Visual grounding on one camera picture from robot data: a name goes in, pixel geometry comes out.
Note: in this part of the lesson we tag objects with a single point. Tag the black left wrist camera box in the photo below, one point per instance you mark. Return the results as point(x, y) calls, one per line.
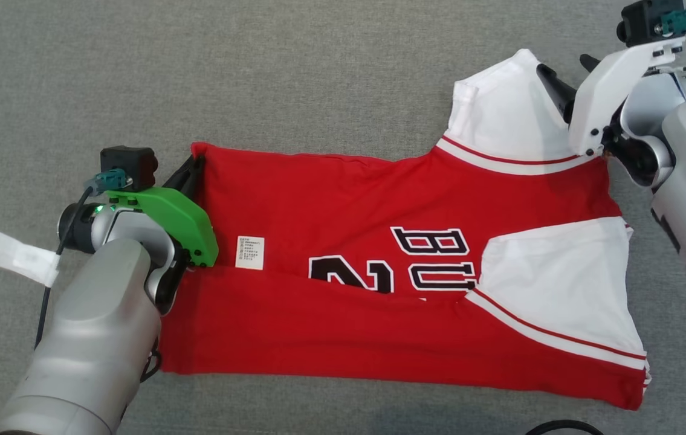
point(128, 166)

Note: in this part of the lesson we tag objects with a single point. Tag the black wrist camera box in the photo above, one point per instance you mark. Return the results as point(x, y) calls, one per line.
point(645, 21)
point(128, 166)

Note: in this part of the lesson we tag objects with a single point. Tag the grey fabric sofa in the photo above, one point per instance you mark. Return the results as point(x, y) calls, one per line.
point(318, 72)

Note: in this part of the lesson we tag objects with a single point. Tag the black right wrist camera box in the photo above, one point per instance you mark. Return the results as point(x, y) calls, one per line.
point(645, 21)

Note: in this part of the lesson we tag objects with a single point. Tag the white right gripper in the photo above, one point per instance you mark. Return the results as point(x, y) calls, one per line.
point(608, 90)

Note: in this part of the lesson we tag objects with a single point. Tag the red and white jersey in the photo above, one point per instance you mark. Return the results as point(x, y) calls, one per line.
point(318, 326)

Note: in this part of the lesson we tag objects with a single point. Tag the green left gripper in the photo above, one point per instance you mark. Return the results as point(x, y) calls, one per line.
point(185, 223)

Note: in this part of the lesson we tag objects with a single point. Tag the white tape tag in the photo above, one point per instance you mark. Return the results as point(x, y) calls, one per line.
point(10, 254)

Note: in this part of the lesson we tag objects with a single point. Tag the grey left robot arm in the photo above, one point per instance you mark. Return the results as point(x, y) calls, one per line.
point(95, 332)

